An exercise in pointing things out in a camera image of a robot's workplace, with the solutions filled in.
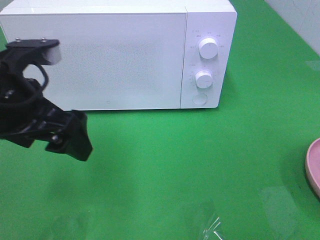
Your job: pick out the white microwave door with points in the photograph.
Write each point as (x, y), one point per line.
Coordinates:
(109, 61)

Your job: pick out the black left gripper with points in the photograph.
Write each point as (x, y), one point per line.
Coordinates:
(26, 115)

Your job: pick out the white timer knob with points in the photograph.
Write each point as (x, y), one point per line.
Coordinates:
(203, 79)

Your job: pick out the round white door release button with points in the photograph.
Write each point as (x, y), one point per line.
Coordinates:
(200, 99)

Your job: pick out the white microwave oven body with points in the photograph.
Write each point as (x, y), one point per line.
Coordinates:
(204, 19)

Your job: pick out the white upper power knob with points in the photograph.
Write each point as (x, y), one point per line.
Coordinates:
(208, 48)

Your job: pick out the pink round plate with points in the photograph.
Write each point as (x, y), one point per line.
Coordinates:
(312, 166)

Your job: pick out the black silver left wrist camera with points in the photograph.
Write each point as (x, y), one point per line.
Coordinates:
(23, 52)

